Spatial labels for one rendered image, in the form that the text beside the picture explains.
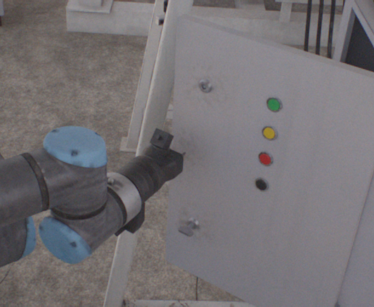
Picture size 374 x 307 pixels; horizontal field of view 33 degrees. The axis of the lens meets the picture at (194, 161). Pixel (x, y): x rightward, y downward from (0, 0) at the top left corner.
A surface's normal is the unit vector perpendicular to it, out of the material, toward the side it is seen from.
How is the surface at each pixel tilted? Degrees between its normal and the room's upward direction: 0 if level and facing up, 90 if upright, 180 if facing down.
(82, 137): 5
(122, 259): 87
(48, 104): 0
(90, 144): 5
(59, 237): 95
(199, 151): 90
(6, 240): 82
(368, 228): 90
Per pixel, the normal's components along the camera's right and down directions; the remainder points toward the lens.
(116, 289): 0.01, 0.53
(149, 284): 0.07, -0.81
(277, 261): -0.54, 0.46
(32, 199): 0.61, 0.37
